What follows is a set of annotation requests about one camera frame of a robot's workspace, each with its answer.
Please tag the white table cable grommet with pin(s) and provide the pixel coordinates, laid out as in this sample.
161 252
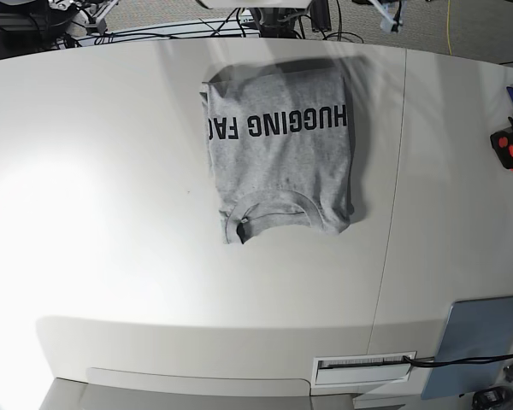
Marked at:
360 370

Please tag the black red tool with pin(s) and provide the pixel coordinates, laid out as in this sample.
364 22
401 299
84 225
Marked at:
502 145

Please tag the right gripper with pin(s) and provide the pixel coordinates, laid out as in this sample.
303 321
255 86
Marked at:
89 15

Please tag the blue grey tablet board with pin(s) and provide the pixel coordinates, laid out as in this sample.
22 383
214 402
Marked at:
474 328

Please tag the grey T-shirt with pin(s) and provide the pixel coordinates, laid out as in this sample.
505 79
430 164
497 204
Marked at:
279 151

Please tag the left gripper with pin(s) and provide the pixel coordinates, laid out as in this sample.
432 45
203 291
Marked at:
392 14

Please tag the black central stand base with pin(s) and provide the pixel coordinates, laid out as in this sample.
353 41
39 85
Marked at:
285 22

